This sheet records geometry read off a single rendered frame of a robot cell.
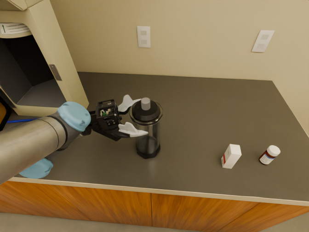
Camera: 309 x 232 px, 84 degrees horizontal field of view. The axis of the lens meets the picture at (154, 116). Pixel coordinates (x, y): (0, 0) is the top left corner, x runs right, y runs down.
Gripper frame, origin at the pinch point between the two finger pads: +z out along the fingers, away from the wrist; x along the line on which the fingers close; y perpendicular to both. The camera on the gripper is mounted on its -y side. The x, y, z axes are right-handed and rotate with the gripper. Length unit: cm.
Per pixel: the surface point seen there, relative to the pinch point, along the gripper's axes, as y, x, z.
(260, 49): -10, 39, 69
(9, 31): 24, 27, -37
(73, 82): 0.6, 26.9, -27.5
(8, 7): 31.4, 19.2, -29.4
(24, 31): 22.8, 27.6, -33.7
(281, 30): -1, 39, 75
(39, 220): -104, 8, -100
